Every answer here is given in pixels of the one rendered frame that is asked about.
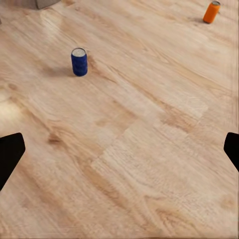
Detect can of soda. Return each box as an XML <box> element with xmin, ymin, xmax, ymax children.
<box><xmin>71</xmin><ymin>48</ymin><xmax>88</xmax><ymax>76</ymax></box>
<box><xmin>203</xmin><ymin>0</ymin><xmax>221</xmax><ymax>23</ymax></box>

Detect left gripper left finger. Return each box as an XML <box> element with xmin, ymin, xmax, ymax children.
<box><xmin>0</xmin><ymin>132</ymin><xmax>25</xmax><ymax>191</ymax></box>

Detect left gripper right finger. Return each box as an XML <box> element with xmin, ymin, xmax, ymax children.
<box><xmin>224</xmin><ymin>132</ymin><xmax>239</xmax><ymax>172</ymax></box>

